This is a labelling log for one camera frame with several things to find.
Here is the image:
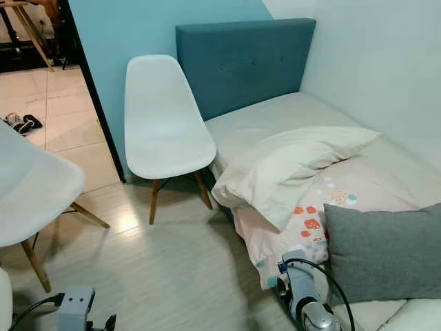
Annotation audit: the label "pink patterned blanket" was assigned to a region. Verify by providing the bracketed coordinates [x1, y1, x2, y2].
[231, 155, 422, 291]

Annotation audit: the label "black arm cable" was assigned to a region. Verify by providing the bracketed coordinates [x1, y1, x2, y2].
[10, 293, 66, 331]
[285, 258, 357, 331]

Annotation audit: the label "blue upholstered headboard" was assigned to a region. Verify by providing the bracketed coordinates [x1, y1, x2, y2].
[176, 18, 317, 122]

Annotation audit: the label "black wall edge trim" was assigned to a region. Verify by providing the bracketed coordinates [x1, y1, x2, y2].
[58, 0, 127, 183]

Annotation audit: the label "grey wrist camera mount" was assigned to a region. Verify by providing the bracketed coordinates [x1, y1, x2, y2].
[280, 251, 319, 304]
[57, 285, 96, 331]

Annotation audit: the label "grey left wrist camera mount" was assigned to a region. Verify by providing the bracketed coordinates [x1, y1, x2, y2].
[57, 285, 96, 331]

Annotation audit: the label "white cushion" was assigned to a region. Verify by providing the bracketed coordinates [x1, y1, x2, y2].
[345, 298, 441, 331]

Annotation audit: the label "wooden stand legs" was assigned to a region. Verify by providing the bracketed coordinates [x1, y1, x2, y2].
[0, 0, 63, 72]

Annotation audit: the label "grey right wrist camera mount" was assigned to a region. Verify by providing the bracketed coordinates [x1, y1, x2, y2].
[280, 251, 319, 304]

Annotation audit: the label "cream pillow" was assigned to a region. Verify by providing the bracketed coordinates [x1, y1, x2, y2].
[211, 126, 382, 233]

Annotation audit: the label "grey and white shoe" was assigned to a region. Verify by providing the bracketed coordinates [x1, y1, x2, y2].
[4, 112, 30, 134]

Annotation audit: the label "white chair with wooden legs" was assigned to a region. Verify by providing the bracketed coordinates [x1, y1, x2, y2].
[124, 54, 218, 226]
[0, 121, 112, 294]

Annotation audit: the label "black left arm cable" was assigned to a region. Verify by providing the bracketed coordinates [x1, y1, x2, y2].
[10, 293, 66, 331]

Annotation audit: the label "grey pillow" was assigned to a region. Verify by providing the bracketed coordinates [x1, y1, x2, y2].
[324, 203, 441, 306]

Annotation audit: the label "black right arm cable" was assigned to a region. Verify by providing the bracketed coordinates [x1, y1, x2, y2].
[285, 258, 357, 331]

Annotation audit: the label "black shoe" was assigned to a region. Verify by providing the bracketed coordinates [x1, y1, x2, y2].
[22, 114, 44, 135]

